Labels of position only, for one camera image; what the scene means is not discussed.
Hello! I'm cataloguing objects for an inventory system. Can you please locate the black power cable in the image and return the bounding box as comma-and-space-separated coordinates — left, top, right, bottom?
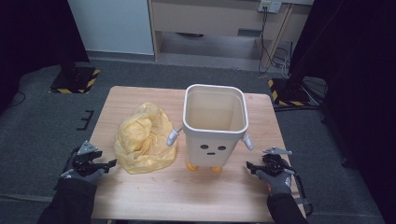
257, 6, 273, 75

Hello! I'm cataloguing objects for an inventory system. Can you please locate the black striped stand base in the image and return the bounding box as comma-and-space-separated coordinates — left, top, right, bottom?
267, 77, 311, 107
49, 64, 102, 94

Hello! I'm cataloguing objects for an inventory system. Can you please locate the thin black floor cable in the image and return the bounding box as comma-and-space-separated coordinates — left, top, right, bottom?
5, 91, 27, 109

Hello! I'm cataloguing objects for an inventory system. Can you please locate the white trash bin with face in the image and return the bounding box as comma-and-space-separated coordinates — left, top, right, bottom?
165, 83, 255, 175

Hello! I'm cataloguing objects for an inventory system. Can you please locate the black strap of right gripper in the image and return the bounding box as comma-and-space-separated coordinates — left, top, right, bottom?
291, 172, 315, 217

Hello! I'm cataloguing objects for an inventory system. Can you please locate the black strap of gripper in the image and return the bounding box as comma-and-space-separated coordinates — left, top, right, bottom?
291, 172, 315, 217
59, 148, 78, 180

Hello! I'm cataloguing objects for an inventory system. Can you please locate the person's left hand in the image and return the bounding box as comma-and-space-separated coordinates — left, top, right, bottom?
60, 167, 106, 186

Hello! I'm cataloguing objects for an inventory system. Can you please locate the black strap of left gripper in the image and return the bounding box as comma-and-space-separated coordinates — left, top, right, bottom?
59, 148, 78, 180

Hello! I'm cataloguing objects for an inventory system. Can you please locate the white wall socket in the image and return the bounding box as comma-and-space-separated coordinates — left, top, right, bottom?
257, 0, 283, 14

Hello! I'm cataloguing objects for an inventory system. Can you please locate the yellow plastic trash bag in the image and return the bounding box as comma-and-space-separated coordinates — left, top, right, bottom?
113, 102, 178, 175

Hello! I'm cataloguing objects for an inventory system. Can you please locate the white cabinet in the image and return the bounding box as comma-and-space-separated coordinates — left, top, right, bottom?
67, 0, 155, 57

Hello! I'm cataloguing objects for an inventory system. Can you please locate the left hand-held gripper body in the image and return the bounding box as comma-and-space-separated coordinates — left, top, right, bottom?
70, 140, 101, 177

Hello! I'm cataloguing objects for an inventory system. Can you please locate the bundle of white cables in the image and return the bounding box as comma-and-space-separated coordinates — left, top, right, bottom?
270, 46, 293, 79

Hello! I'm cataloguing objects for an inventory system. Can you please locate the black curtain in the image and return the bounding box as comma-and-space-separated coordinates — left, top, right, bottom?
289, 0, 396, 224
0, 0, 91, 110

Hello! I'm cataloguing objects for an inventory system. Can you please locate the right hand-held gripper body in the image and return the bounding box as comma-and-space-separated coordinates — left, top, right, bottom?
262, 147, 296, 175

